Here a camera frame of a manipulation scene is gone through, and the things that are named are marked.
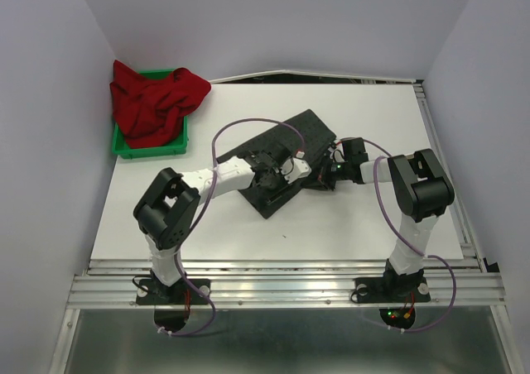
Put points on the dark grey dotted skirt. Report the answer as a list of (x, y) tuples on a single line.
[(278, 144)]

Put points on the aluminium rail frame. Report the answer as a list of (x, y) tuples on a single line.
[(281, 285)]

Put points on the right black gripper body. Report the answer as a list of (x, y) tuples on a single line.
[(330, 171)]

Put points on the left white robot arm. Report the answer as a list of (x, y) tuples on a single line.
[(166, 211)]

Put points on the green plastic bin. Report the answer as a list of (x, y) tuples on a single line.
[(132, 148)]

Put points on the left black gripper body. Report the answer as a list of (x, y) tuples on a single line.
[(274, 188)]

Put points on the white back wall trim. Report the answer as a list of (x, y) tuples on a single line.
[(307, 77)]

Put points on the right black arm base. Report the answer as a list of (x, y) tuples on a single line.
[(376, 290)]

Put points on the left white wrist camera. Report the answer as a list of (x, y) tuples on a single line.
[(294, 169)]

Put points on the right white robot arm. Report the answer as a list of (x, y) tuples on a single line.
[(421, 188)]

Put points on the red skirt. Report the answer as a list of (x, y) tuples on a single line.
[(153, 105)]

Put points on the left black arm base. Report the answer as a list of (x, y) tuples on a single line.
[(151, 292)]

